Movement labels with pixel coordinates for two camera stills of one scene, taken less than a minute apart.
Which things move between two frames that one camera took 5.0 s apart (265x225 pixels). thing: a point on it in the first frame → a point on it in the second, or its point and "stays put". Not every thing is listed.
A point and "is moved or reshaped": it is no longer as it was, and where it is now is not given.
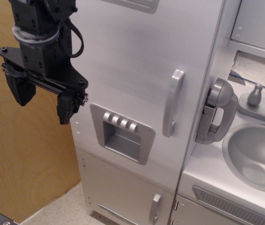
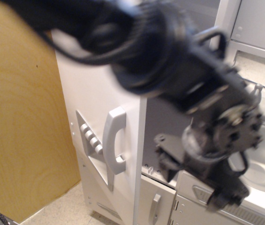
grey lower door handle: [154, 209] stays put
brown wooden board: [28, 157] stays put
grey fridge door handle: [170, 111] → [115, 121]
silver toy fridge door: [146, 62] is moved or reshaped
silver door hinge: [176, 205] stays put
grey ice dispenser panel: [129, 138] → [93, 146]
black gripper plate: [70, 84] → [224, 186]
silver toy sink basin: [253, 151] stays put
